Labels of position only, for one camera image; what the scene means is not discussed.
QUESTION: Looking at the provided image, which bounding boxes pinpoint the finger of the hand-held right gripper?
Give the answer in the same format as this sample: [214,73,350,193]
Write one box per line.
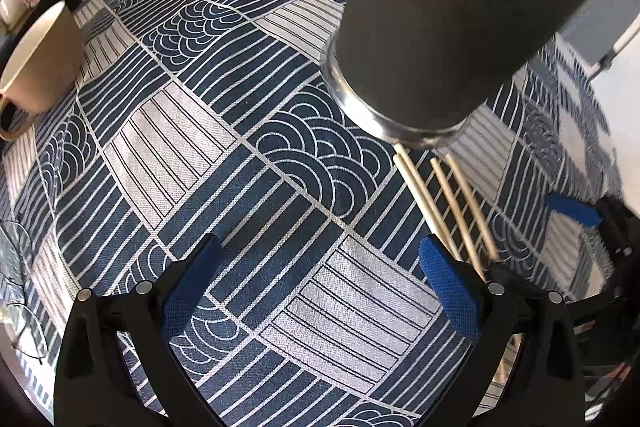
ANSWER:
[564,282,626,329]
[544,193,603,229]

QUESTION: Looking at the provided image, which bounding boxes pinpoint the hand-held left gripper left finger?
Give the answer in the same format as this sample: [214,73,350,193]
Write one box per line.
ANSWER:
[52,233,236,427]

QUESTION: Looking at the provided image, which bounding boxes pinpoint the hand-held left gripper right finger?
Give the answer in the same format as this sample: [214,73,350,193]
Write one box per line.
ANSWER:
[419,234,586,427]

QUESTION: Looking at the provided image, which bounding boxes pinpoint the blue white patterned tablecloth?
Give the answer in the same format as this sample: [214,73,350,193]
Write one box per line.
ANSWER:
[0,0,627,427]

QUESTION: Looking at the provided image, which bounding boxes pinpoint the row of wooden chopsticks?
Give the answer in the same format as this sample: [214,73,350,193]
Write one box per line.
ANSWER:
[392,144,501,283]

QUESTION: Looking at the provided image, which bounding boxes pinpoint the beige ceramic mug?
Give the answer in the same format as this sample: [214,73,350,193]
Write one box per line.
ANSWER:
[0,0,86,142]

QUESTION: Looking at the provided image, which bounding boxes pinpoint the thin wire-frame eyeglasses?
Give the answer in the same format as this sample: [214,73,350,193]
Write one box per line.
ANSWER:
[0,217,52,366]

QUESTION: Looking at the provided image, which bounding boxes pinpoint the black cylindrical utensil holder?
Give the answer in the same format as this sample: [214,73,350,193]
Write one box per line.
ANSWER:
[320,0,619,152]

